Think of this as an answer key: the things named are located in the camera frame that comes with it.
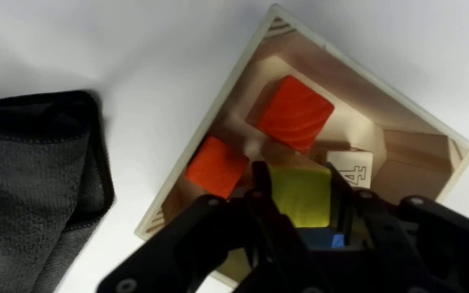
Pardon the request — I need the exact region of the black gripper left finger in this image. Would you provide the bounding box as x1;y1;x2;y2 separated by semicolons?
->
96;157;306;293

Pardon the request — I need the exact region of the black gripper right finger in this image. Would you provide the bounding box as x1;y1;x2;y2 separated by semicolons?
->
324;170;469;293

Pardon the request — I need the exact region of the yellow wooden block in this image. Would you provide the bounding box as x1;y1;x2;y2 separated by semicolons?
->
269;164;334;229

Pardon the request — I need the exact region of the orange wooden block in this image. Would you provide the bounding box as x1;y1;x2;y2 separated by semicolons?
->
183;133;253;199

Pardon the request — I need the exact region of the blue wooden block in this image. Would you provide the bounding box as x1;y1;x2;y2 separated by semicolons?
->
298;226;349;252

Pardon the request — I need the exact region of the natural wooden block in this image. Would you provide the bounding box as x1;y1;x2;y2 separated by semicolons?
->
326;149;376;190

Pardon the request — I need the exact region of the wooden block tray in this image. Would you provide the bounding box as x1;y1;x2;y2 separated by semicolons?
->
134;2;469;289

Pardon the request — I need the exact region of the red wooden block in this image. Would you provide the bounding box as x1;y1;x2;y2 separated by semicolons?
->
246;72;337;154

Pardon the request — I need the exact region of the black folded cloth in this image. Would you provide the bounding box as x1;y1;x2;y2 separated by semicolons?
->
0;89;117;293

